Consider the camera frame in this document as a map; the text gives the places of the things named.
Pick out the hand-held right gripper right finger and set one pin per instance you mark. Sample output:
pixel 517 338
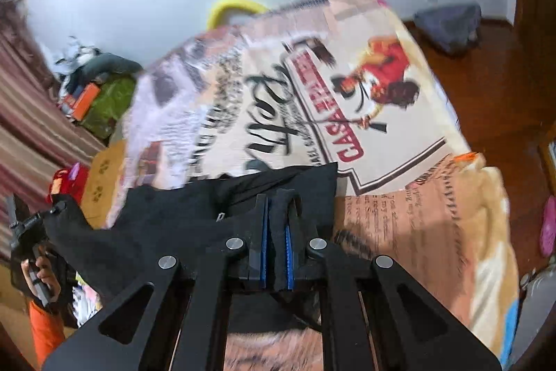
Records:
pixel 289 256

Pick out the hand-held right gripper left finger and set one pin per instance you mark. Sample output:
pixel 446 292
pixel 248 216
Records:
pixel 263 243

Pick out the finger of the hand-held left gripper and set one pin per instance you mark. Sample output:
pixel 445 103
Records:
pixel 45 216

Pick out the black zip hoodie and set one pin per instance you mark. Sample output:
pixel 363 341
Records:
pixel 152 232

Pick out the person's left hand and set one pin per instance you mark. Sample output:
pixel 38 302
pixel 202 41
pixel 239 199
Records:
pixel 47 279

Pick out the red plush toy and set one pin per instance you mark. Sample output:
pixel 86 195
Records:
pixel 65 182

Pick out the bamboo lap desk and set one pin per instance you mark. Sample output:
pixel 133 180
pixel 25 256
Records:
pixel 102 179

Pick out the striped red curtain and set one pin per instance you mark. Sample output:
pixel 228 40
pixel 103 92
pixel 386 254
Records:
pixel 26 127

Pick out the printed blanket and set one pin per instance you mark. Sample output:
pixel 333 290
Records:
pixel 391 223

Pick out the orange box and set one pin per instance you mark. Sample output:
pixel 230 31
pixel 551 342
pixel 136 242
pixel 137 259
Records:
pixel 84 101

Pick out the green patterned cloth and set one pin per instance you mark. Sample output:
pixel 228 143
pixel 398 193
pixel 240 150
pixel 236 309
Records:
pixel 110 106

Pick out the grey plush toy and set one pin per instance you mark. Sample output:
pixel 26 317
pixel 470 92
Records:
pixel 110 64

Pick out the pink slipper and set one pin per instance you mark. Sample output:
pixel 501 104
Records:
pixel 548 225

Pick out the grey backpack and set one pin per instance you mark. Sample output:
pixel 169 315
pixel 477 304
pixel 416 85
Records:
pixel 449 27

